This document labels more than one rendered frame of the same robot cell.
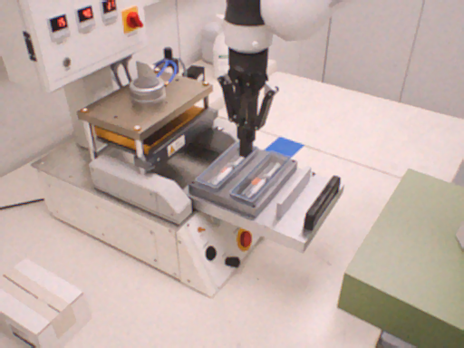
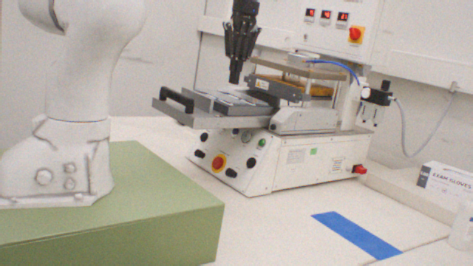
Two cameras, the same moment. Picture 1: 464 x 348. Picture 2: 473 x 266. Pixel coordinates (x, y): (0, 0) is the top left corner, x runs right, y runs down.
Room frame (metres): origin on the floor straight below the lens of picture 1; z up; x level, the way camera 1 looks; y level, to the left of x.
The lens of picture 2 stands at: (1.21, -1.20, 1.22)
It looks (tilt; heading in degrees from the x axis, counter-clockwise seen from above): 15 degrees down; 107
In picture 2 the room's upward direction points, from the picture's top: 10 degrees clockwise
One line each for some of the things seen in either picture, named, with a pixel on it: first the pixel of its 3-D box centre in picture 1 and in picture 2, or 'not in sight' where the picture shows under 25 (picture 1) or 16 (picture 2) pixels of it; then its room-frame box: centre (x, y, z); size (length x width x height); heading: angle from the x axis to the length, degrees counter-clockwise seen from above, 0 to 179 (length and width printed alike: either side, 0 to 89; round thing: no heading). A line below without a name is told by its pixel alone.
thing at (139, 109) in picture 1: (144, 101); (307, 74); (0.97, 0.21, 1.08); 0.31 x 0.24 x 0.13; 149
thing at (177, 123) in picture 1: (152, 112); (296, 79); (0.95, 0.19, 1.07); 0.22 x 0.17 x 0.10; 149
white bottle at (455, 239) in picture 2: not in sight; (465, 221); (1.50, -0.03, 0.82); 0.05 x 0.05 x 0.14
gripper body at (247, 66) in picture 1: (247, 70); (244, 16); (0.81, -0.03, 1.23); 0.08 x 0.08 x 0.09
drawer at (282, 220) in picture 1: (263, 187); (216, 106); (0.78, -0.07, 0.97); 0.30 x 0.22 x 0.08; 59
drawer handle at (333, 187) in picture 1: (323, 201); (176, 99); (0.71, -0.19, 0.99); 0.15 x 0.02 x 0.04; 149
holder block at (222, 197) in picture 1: (245, 176); (229, 102); (0.81, -0.03, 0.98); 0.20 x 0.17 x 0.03; 149
